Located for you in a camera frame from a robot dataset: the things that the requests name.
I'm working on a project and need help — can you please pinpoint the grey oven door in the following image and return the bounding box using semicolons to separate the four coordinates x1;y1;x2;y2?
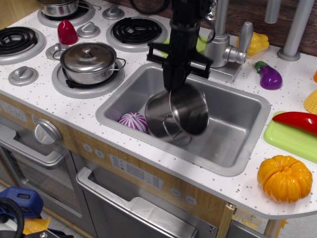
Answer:
0;117;97;238

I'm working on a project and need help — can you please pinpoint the silver stove knob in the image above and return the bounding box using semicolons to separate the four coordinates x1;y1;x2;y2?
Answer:
102;4;125;20
76;21;101;39
8;66;39;86

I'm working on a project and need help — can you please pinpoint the grey sink basin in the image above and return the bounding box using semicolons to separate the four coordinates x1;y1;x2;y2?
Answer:
96;63;270;176

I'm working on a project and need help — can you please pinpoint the silver stove knob rear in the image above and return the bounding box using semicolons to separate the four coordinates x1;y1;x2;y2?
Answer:
102;4;125;20

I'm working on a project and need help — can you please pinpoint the yellow toy bell pepper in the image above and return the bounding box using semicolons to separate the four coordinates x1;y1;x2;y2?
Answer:
247;32;269;58

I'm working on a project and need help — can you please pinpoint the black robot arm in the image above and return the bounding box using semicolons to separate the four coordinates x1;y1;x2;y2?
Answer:
130;0;213;91

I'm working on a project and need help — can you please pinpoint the black cable hose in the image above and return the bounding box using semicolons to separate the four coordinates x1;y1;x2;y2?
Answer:
0;197;25;238

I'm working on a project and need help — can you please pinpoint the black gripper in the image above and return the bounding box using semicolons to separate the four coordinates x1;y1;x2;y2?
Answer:
147;21;212;91

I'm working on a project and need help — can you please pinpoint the grey post short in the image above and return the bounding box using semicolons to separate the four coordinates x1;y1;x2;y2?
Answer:
264;0;281;24

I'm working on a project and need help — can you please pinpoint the black rear coil burner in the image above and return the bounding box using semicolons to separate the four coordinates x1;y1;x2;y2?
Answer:
112;17;162;45

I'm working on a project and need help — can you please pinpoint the green plastic plate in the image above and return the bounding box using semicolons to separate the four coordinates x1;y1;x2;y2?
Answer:
155;35;208;58

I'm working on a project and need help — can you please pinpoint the black left coil burner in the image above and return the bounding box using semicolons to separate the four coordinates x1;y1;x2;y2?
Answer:
0;27;38;55

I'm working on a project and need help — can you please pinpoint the yellow toy corn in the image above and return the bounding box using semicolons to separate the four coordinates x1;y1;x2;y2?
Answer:
304;90;317;115

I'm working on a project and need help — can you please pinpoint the silver stove knob hidden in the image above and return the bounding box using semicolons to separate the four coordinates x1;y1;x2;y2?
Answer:
46;43;69;60

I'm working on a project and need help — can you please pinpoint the grey dishwasher door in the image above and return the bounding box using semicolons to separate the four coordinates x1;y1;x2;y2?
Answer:
76;167;218;238

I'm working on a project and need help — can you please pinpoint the silver stove knob front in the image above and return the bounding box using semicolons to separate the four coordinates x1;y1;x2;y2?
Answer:
8;66;39;86

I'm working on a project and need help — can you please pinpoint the black coil burner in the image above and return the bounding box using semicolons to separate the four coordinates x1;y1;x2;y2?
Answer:
112;17;162;45
0;27;38;55

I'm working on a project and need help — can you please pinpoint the lidded steel pot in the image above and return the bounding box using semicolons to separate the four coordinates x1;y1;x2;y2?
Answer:
53;42;126;85

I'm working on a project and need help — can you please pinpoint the silver oven dial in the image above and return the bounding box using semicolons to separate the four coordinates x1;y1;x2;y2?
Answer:
33;119;62;145

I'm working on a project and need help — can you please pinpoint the silver toy faucet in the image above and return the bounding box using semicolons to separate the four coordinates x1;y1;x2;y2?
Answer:
204;0;253;83

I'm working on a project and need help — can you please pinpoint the orange toy pumpkin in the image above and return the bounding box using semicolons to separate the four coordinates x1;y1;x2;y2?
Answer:
257;155;313;203

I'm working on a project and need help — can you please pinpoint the red toy pepper tip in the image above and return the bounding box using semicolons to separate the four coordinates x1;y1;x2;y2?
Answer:
57;19;78;45

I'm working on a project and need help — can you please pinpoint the grey post right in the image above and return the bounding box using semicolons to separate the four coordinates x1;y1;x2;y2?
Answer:
277;0;315;62

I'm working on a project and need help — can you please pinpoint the purple white toy onion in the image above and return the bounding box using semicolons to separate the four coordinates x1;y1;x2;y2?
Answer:
118;113;149;133

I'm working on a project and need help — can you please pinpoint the red toy chili pepper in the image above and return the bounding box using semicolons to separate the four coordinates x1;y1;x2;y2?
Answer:
272;112;317;136

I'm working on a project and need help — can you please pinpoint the tall steel pot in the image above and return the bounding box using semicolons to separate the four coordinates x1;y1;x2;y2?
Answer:
145;83;209;142

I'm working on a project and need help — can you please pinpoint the silver stove knob middle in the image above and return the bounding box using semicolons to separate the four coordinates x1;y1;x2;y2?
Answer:
76;21;101;39

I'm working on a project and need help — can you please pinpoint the purple toy eggplant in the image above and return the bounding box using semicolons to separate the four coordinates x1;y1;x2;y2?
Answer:
255;61;283;90

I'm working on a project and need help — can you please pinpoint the green cutting board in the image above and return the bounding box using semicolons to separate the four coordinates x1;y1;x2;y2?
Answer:
264;111;317;163

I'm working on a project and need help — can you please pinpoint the steel pot at back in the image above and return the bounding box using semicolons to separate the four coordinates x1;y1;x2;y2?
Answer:
37;0;102;17

